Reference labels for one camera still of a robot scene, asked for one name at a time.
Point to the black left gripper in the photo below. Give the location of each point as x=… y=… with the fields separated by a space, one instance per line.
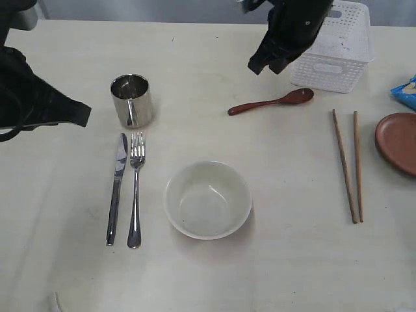
x=28 y=101

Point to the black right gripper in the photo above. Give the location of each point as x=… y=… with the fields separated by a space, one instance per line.
x=293 y=26

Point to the brown wooden spoon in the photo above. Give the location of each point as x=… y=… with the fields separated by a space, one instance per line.
x=295 y=97

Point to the white perforated plastic basket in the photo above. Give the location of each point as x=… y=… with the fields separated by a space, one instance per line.
x=340 y=53

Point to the wooden chopstick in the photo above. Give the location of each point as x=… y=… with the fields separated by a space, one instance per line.
x=358 y=166
x=345 y=168

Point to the silver metal cup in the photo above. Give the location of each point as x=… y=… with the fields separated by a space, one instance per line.
x=132 y=100

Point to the silver table knife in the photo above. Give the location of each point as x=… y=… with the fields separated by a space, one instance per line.
x=121 y=159

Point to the silver metal fork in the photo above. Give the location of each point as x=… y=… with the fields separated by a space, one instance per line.
x=137 y=160

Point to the blue chips snack bag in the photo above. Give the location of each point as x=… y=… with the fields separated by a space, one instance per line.
x=406 y=94

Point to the brown round plate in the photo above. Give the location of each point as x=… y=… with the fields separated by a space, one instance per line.
x=395 y=140

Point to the speckled white bowl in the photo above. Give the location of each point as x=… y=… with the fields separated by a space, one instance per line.
x=207 y=200

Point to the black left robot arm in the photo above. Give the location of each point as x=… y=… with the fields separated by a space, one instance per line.
x=18 y=15

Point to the grey backdrop curtain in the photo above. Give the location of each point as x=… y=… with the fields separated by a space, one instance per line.
x=382 y=13

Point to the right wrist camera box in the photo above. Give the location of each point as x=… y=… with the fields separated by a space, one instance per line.
x=247 y=6

